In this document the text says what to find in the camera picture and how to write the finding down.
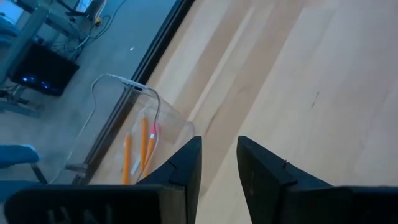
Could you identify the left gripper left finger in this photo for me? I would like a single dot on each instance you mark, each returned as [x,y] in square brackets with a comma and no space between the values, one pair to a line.
[177,199]

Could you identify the grey desk frame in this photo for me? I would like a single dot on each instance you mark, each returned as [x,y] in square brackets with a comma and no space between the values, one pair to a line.
[28,37]

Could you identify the clear plastic bin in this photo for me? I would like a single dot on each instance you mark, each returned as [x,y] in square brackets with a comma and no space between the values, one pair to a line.
[174,130]

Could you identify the black computer case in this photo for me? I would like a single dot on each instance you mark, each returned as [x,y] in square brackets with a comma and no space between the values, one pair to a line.
[43,71]

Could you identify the white sticker label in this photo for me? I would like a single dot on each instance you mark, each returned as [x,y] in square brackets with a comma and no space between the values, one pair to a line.
[136,166]

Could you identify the blue office chair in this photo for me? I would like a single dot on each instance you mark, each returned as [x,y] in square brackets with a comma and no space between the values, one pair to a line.
[15,154]

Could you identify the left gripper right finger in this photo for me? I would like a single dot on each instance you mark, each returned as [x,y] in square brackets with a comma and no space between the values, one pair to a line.
[273,199]

